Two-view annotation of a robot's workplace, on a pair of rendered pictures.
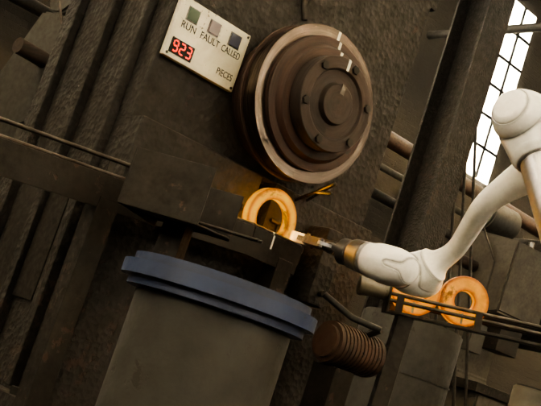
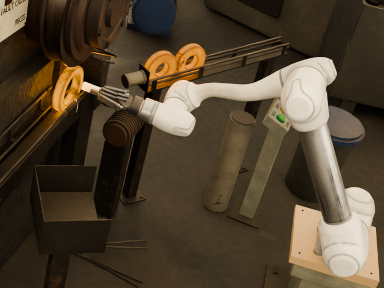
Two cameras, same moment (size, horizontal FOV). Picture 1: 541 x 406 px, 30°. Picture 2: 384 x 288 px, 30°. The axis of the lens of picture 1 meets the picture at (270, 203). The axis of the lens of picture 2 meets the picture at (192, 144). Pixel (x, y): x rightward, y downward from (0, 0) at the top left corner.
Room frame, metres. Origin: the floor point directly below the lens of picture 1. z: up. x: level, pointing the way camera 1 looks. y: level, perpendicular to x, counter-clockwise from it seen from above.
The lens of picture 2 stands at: (0.91, 1.09, 2.16)
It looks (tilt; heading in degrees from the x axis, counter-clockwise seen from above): 34 degrees down; 319
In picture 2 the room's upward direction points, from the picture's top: 16 degrees clockwise
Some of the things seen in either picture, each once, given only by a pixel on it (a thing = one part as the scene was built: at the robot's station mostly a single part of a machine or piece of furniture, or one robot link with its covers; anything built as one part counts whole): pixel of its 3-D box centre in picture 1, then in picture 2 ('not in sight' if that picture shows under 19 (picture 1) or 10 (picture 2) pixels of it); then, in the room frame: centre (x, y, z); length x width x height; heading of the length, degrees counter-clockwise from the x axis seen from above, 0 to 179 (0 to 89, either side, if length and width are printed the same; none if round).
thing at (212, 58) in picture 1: (206, 44); (4, 12); (2.78, 0.32, 1.15); 0.26 x 0.02 x 0.18; 129
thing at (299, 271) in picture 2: not in sight; (332, 256); (2.14, -0.88, 0.33); 0.32 x 0.32 x 0.04; 47
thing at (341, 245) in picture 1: (340, 250); (130, 103); (2.82, -0.23, 0.71); 0.09 x 0.08 x 0.07; 46
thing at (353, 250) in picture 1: (360, 255); (147, 110); (2.77, -0.28, 0.71); 0.09 x 0.06 x 0.09; 136
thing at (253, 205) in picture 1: (269, 219); (68, 88); (2.91, -0.01, 0.75); 0.18 x 0.03 x 0.18; 128
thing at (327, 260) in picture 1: (315, 266); (91, 78); (3.06, -0.19, 0.68); 0.11 x 0.08 x 0.24; 39
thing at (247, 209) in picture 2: not in sight; (265, 162); (2.76, -1.01, 0.31); 0.24 x 0.16 x 0.62; 129
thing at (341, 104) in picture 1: (332, 104); (111, 8); (2.83, -0.08, 1.11); 0.28 x 0.06 x 0.28; 129
